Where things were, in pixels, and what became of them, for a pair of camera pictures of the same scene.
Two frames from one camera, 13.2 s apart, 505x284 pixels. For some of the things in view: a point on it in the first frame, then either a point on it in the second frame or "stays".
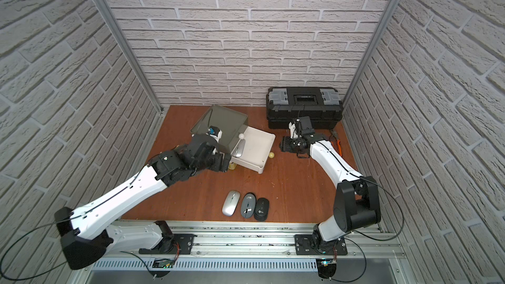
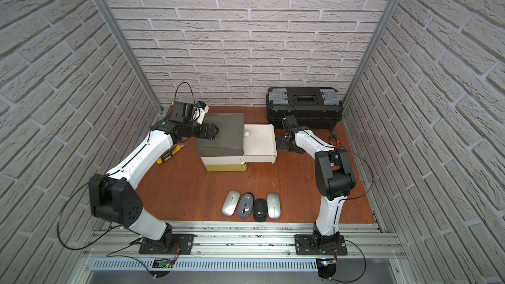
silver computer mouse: x=230 y=204 stays
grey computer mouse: x=248 y=205 stays
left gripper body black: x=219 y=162 -> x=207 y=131
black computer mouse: x=262 y=209 stays
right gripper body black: x=291 y=144 stays
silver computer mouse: x=239 y=148 -> x=273 y=206
